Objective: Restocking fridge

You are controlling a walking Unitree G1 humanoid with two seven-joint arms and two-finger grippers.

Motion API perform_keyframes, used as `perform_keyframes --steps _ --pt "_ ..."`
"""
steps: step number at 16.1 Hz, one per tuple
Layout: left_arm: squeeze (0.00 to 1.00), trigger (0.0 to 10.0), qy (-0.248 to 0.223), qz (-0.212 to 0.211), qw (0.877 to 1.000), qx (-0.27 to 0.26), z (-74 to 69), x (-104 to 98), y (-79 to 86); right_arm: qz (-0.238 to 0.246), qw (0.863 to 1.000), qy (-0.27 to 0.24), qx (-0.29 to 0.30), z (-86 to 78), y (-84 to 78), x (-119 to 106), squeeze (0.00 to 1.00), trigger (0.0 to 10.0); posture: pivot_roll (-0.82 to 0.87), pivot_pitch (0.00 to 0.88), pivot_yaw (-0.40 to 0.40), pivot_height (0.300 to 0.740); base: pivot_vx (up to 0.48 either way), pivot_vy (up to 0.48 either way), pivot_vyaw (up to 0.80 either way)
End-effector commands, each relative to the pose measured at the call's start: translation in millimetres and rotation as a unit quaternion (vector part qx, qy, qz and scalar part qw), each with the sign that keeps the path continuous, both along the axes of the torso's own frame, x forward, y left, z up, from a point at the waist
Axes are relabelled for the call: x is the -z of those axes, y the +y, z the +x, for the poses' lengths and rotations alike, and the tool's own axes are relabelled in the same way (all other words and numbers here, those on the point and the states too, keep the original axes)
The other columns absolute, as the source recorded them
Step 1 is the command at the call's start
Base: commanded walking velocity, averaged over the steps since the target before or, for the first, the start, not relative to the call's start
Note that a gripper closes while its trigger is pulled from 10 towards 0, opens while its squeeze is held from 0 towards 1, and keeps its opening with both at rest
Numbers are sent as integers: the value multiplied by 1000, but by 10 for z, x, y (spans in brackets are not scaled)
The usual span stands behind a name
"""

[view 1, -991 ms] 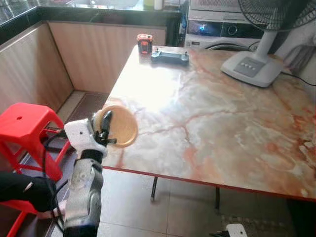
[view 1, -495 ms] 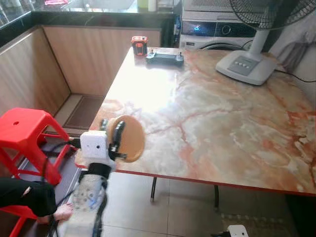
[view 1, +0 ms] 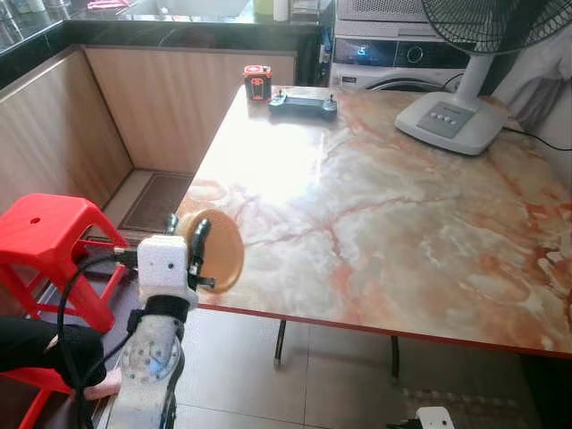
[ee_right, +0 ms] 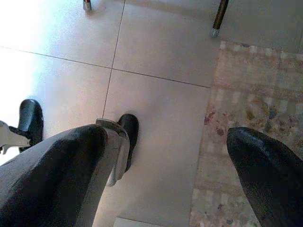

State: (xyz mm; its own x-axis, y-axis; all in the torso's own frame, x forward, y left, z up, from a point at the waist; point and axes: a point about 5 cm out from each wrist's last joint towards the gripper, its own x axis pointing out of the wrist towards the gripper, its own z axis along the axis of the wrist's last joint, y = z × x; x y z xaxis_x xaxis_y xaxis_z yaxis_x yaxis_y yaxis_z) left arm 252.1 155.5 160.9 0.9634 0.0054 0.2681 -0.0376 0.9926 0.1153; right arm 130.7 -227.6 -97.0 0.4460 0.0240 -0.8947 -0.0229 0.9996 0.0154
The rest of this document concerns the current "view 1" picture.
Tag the dark brown floor mat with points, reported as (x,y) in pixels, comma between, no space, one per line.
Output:
(156,201)

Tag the person's leg in black trousers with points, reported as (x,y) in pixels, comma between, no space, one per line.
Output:
(40,349)

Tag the pink item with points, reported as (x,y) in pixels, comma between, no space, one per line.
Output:
(107,4)

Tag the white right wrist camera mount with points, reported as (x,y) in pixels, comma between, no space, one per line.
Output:
(434,418)

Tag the green bottle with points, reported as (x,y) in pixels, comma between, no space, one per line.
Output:
(264,6)

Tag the tan round lidded container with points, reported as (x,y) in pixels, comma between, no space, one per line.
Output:
(223,252)

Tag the red plastic stool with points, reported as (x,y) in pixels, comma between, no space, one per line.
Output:
(22,393)
(45,237)

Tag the black handheld controller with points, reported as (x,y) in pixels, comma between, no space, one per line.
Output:
(304,106)

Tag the white desk fan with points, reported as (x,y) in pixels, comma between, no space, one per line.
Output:
(451,121)

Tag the patterned beige floor rug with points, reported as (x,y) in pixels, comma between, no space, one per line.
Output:
(465,407)

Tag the black metal table leg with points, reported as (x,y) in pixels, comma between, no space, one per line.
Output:
(280,342)
(394,356)

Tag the small red black box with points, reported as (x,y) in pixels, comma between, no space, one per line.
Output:
(257,82)

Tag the white bottle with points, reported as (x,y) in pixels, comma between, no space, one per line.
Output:
(281,9)

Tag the black kitchen counter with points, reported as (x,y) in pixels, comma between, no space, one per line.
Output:
(134,31)

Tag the grey hanging cloth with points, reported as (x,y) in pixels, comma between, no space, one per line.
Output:
(536,80)

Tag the wooden counter cabinet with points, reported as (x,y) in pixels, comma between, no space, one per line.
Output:
(170,103)

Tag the white washing machine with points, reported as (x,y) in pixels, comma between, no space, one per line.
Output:
(393,63)

